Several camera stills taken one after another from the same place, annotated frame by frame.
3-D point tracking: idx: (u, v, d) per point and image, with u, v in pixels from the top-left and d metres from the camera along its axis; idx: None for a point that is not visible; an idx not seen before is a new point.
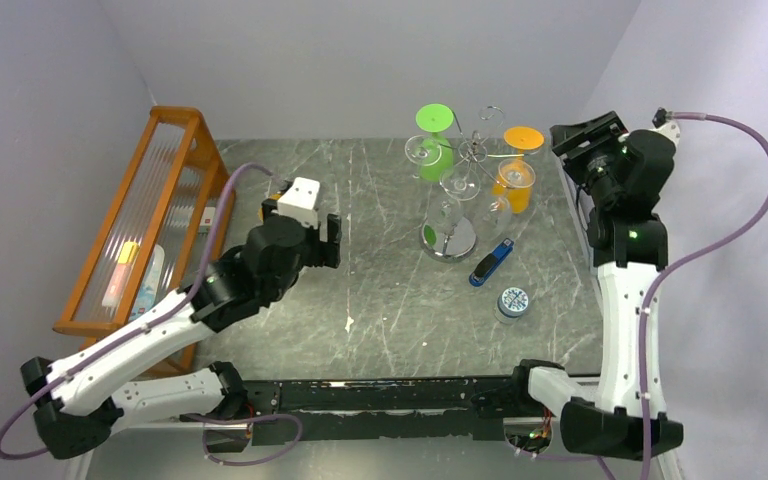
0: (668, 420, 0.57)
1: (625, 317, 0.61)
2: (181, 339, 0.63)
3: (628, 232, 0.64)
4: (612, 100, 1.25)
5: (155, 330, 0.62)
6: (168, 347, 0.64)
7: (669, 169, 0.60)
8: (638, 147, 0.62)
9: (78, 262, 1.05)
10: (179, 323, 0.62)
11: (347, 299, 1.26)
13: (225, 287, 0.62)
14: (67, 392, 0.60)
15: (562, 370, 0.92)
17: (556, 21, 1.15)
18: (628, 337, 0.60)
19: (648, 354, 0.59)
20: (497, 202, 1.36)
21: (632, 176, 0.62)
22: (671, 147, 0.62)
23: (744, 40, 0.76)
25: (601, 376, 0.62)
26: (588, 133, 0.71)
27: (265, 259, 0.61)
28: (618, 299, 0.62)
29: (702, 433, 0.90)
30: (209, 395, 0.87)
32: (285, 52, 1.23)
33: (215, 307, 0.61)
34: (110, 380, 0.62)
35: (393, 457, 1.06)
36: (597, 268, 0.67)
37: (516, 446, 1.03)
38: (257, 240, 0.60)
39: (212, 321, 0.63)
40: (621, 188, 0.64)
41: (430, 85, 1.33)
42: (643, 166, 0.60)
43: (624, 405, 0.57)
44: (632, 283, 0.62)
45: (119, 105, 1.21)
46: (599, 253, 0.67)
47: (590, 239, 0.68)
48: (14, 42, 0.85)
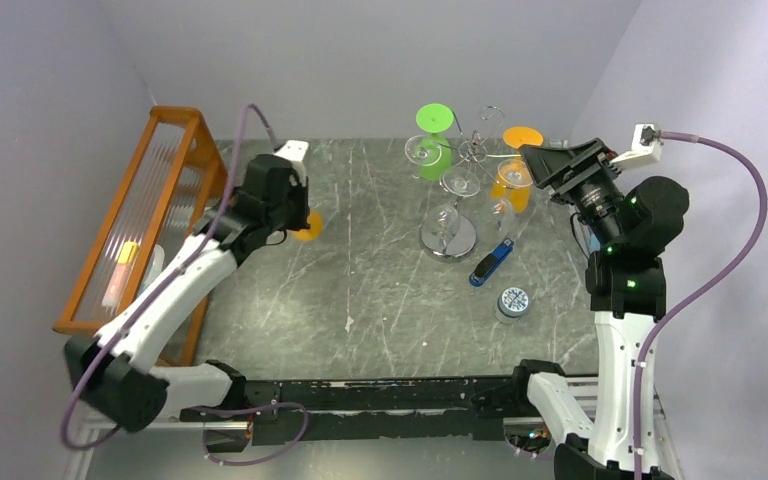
0: (664, 473, 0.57)
1: (620, 369, 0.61)
2: (214, 273, 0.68)
3: (627, 280, 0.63)
4: (611, 100, 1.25)
5: (188, 270, 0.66)
6: (202, 287, 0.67)
7: (678, 228, 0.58)
8: (648, 204, 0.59)
9: (79, 263, 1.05)
10: (210, 257, 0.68)
11: (347, 300, 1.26)
13: (244, 217, 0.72)
14: (130, 346, 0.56)
15: (561, 375, 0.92)
17: (556, 21, 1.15)
18: (623, 390, 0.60)
19: (644, 411, 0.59)
20: (499, 204, 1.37)
21: (637, 230, 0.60)
22: (682, 201, 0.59)
23: (744, 42, 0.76)
25: (597, 424, 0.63)
26: (576, 165, 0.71)
27: (275, 184, 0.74)
28: (613, 349, 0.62)
29: (702, 435, 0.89)
30: (221, 377, 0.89)
32: (284, 51, 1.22)
33: (237, 234, 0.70)
34: (162, 329, 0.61)
35: (393, 457, 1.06)
36: (592, 311, 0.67)
37: (516, 446, 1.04)
38: (260, 167, 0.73)
39: (237, 253, 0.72)
40: (625, 238, 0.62)
41: (430, 84, 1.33)
42: (654, 227, 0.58)
43: (616, 459, 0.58)
44: (628, 333, 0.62)
45: (119, 106, 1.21)
46: (597, 298, 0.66)
47: (587, 284, 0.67)
48: (14, 43, 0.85)
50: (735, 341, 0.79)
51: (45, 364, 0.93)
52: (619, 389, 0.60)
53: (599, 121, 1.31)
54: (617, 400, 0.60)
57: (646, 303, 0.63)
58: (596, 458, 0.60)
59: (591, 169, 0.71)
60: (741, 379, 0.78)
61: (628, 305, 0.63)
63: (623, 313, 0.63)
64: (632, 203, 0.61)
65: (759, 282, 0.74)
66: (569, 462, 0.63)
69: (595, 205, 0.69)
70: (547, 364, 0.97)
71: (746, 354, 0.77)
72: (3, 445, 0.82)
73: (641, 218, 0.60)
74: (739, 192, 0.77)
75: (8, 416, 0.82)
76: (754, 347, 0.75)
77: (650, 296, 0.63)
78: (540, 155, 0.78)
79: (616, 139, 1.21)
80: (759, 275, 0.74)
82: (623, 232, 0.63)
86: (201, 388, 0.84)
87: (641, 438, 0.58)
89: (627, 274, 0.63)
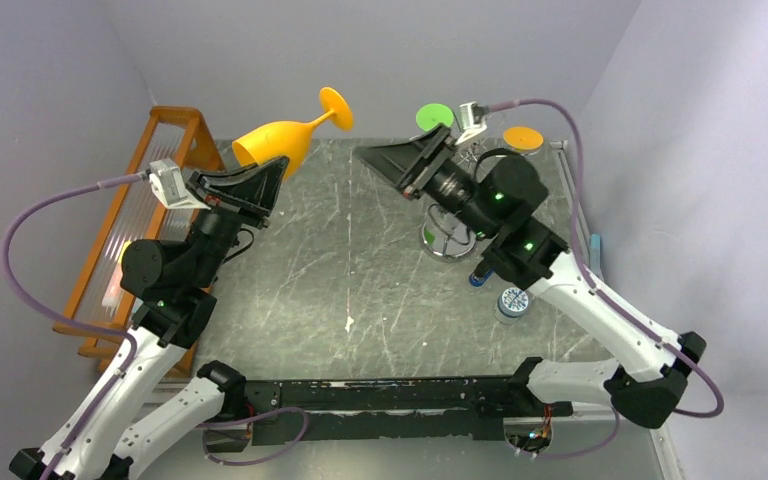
0: (684, 338, 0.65)
1: (595, 306, 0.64)
2: (161, 366, 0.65)
3: (523, 244, 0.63)
4: (610, 100, 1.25)
5: (129, 370, 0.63)
6: (151, 381, 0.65)
7: (542, 190, 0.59)
8: (515, 193, 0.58)
9: (80, 263, 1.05)
10: (149, 355, 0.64)
11: (347, 299, 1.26)
13: (175, 308, 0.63)
14: (72, 463, 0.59)
15: (546, 363, 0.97)
17: (555, 21, 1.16)
18: (609, 316, 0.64)
19: (630, 310, 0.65)
20: None
21: (519, 215, 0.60)
22: (533, 170, 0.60)
23: (745, 42, 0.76)
25: (617, 355, 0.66)
26: (425, 156, 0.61)
27: (163, 283, 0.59)
28: (578, 297, 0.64)
29: (706, 435, 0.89)
30: (211, 400, 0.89)
32: (284, 50, 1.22)
33: (175, 328, 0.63)
34: (109, 435, 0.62)
35: (394, 458, 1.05)
36: (526, 289, 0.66)
37: (516, 446, 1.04)
38: (132, 288, 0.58)
39: (180, 337, 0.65)
40: (510, 225, 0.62)
41: (430, 84, 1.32)
42: (530, 208, 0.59)
43: (661, 362, 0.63)
44: (569, 276, 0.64)
45: (118, 106, 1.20)
46: (518, 281, 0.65)
47: (505, 276, 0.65)
48: (14, 44, 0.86)
50: (735, 341, 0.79)
51: (45, 364, 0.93)
52: (609, 318, 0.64)
53: (599, 121, 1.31)
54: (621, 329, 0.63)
57: (551, 250, 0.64)
58: (651, 379, 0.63)
59: (441, 156, 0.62)
60: (744, 379, 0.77)
61: (545, 262, 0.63)
63: (549, 270, 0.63)
64: (498, 200, 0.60)
65: (757, 283, 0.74)
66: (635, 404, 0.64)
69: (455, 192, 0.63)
70: (524, 366, 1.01)
71: (745, 353, 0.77)
72: (4, 445, 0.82)
73: (512, 205, 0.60)
74: (741, 192, 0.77)
75: (7, 417, 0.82)
76: (754, 346, 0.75)
77: (550, 241, 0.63)
78: (373, 150, 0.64)
79: (616, 139, 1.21)
80: (758, 276, 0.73)
82: (500, 217, 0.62)
86: (187, 421, 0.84)
87: (652, 331, 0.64)
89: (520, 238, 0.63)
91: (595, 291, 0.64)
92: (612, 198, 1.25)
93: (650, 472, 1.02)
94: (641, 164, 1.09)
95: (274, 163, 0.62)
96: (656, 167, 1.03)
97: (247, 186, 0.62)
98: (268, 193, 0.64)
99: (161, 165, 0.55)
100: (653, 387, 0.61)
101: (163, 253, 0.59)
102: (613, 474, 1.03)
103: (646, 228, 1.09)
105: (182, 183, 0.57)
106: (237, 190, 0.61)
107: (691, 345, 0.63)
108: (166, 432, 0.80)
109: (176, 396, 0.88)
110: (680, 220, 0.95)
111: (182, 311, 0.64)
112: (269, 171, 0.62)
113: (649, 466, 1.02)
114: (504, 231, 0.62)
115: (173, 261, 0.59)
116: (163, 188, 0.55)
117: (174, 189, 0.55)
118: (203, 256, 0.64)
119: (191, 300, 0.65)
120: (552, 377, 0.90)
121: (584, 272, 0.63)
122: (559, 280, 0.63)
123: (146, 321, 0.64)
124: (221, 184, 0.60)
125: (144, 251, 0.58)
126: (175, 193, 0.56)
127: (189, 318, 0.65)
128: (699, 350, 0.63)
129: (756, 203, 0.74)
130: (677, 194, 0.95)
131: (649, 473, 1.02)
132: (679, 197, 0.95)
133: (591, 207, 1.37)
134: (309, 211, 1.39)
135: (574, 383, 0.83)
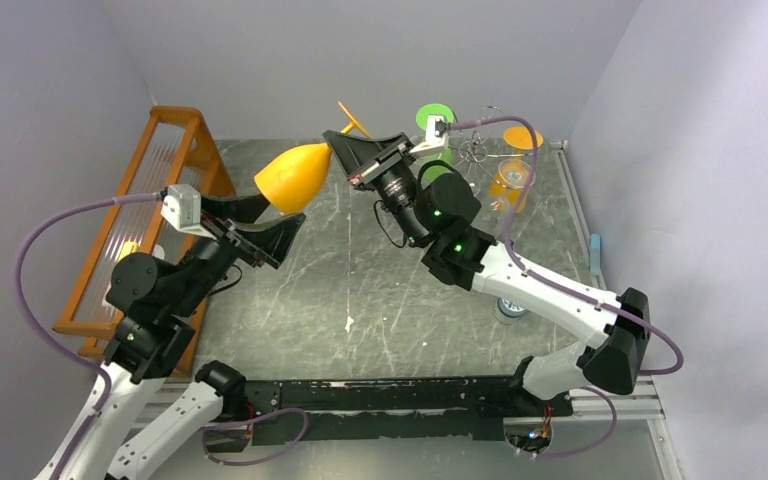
0: (624, 296, 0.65)
1: (531, 287, 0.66)
2: (139, 400, 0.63)
3: (454, 246, 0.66)
4: (610, 100, 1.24)
5: (104, 408, 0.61)
6: (130, 417, 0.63)
7: (469, 203, 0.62)
8: (454, 210, 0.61)
9: (79, 263, 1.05)
10: (122, 391, 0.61)
11: (347, 300, 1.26)
13: (151, 336, 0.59)
14: None
15: (536, 360, 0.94)
17: (554, 22, 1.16)
18: (549, 294, 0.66)
19: (565, 282, 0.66)
20: (496, 202, 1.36)
21: (452, 228, 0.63)
22: (464, 184, 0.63)
23: (744, 43, 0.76)
25: (574, 330, 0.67)
26: (381, 157, 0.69)
27: (152, 297, 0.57)
28: (513, 282, 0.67)
29: (705, 433, 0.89)
30: (207, 406, 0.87)
32: (283, 50, 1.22)
33: (149, 360, 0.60)
34: (91, 471, 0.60)
35: (393, 457, 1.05)
36: (471, 287, 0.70)
37: (515, 446, 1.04)
38: (121, 301, 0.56)
39: (151, 368, 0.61)
40: (446, 238, 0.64)
41: (430, 85, 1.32)
42: (467, 222, 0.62)
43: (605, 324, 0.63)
44: (498, 264, 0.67)
45: (118, 107, 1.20)
46: (459, 279, 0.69)
47: (442, 276, 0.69)
48: (14, 44, 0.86)
50: (735, 340, 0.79)
51: (45, 365, 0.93)
52: (551, 296, 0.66)
53: (599, 121, 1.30)
54: (561, 302, 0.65)
57: (481, 246, 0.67)
58: (602, 342, 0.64)
59: (394, 160, 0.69)
60: (745, 378, 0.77)
61: (476, 258, 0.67)
63: (480, 264, 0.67)
64: (437, 216, 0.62)
65: (758, 281, 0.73)
66: (600, 373, 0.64)
69: (398, 196, 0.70)
70: (519, 366, 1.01)
71: (744, 354, 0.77)
72: (3, 445, 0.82)
73: (449, 221, 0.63)
74: (741, 192, 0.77)
75: (5, 416, 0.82)
76: (755, 347, 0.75)
77: (478, 238, 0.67)
78: (344, 139, 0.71)
79: (616, 139, 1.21)
80: (758, 276, 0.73)
82: (435, 229, 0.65)
86: (185, 430, 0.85)
87: (590, 297, 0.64)
89: (450, 244, 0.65)
91: (525, 272, 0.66)
92: (612, 198, 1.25)
93: (650, 473, 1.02)
94: (640, 165, 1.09)
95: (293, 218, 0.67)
96: (656, 167, 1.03)
97: (265, 236, 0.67)
98: (283, 245, 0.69)
99: (181, 190, 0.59)
100: (603, 350, 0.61)
101: (158, 267, 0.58)
102: (612, 474, 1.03)
103: (646, 228, 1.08)
105: (197, 208, 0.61)
106: (255, 238, 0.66)
107: (628, 299, 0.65)
108: (163, 446, 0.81)
109: (173, 404, 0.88)
110: (679, 222, 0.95)
111: (156, 343, 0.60)
112: (286, 225, 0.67)
113: (649, 466, 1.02)
114: (442, 241, 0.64)
115: (168, 275, 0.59)
116: (182, 212, 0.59)
117: (190, 213, 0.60)
118: (192, 282, 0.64)
119: (171, 328, 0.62)
120: (539, 371, 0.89)
121: (512, 258, 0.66)
122: (491, 269, 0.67)
123: (118, 357, 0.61)
124: (243, 229, 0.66)
125: (139, 264, 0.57)
126: (189, 219, 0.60)
127: (163, 349, 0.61)
128: (639, 304, 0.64)
129: (756, 203, 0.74)
130: (677, 195, 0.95)
131: (649, 473, 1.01)
132: (678, 199, 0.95)
133: (590, 207, 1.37)
134: (309, 211, 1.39)
135: (568, 380, 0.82)
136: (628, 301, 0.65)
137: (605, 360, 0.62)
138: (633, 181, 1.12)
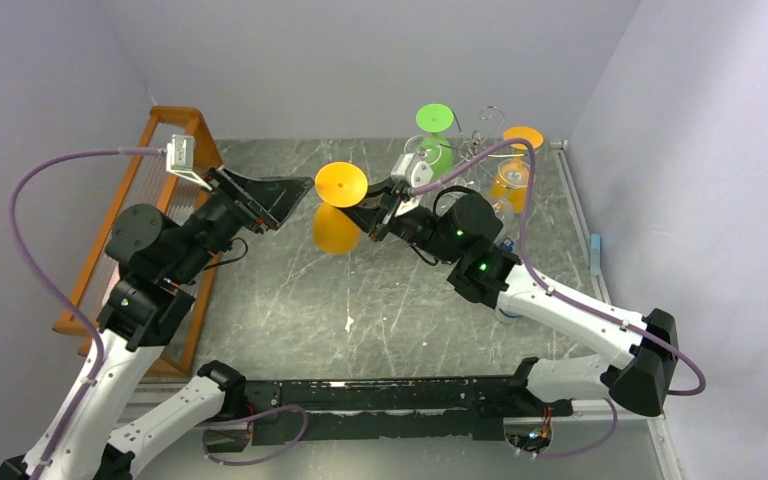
0: (651, 316, 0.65)
1: (556, 306, 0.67)
2: (137, 368, 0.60)
3: (478, 265, 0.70)
4: (610, 100, 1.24)
5: (99, 377, 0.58)
6: (128, 385, 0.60)
7: (487, 226, 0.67)
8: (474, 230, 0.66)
9: (79, 263, 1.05)
10: (117, 358, 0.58)
11: (347, 300, 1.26)
13: (148, 298, 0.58)
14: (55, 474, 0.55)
15: (544, 360, 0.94)
17: (553, 22, 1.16)
18: (573, 313, 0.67)
19: (590, 302, 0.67)
20: (498, 203, 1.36)
21: (477, 249, 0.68)
22: (487, 205, 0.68)
23: (745, 43, 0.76)
25: (600, 349, 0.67)
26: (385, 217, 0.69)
27: (154, 249, 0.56)
28: (537, 301, 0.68)
29: (704, 433, 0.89)
30: (210, 399, 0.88)
32: (282, 49, 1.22)
33: (144, 326, 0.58)
34: (91, 441, 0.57)
35: (393, 457, 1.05)
36: (499, 306, 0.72)
37: (515, 446, 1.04)
38: (122, 253, 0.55)
39: (148, 334, 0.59)
40: (470, 256, 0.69)
41: (430, 85, 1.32)
42: (488, 240, 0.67)
43: (632, 344, 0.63)
44: (524, 286, 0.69)
45: (118, 106, 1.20)
46: (484, 299, 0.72)
47: (469, 296, 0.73)
48: (13, 44, 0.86)
50: (734, 341, 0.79)
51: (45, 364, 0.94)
52: (575, 316, 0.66)
53: (599, 121, 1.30)
54: (585, 322, 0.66)
57: (505, 264, 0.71)
58: (628, 363, 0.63)
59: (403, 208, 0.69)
60: (745, 378, 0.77)
61: (500, 277, 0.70)
63: (505, 283, 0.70)
64: (460, 235, 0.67)
65: (757, 282, 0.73)
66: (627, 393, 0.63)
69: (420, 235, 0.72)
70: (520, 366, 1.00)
71: (743, 354, 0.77)
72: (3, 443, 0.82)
73: (472, 240, 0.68)
74: (740, 192, 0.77)
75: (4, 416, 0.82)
76: (753, 346, 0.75)
77: (502, 257, 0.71)
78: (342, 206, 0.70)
79: (616, 139, 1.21)
80: (757, 277, 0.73)
82: (461, 248, 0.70)
86: (186, 420, 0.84)
87: (614, 317, 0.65)
89: (475, 262, 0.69)
91: (549, 292, 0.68)
92: (612, 198, 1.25)
93: (649, 473, 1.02)
94: (640, 164, 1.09)
95: (295, 179, 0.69)
96: (655, 167, 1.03)
97: (262, 194, 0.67)
98: (281, 206, 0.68)
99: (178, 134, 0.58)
100: (629, 369, 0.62)
101: (161, 220, 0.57)
102: (611, 473, 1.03)
103: (646, 228, 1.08)
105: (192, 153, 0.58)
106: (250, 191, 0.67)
107: (655, 320, 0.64)
108: (168, 428, 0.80)
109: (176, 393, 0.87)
110: (679, 223, 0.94)
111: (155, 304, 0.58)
112: (288, 185, 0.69)
113: (649, 466, 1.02)
114: (466, 259, 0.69)
115: (173, 229, 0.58)
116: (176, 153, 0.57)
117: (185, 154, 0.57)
118: (192, 244, 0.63)
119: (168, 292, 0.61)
120: (547, 376, 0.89)
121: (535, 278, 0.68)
122: (514, 288, 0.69)
123: (112, 323, 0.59)
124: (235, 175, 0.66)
125: (142, 215, 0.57)
126: (183, 161, 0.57)
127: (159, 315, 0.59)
128: (667, 326, 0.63)
129: (755, 204, 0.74)
130: (677, 195, 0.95)
131: (649, 473, 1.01)
132: (678, 199, 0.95)
133: (590, 208, 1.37)
134: (309, 211, 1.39)
135: (574, 388, 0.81)
136: (654, 322, 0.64)
137: (631, 380, 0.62)
138: (633, 181, 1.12)
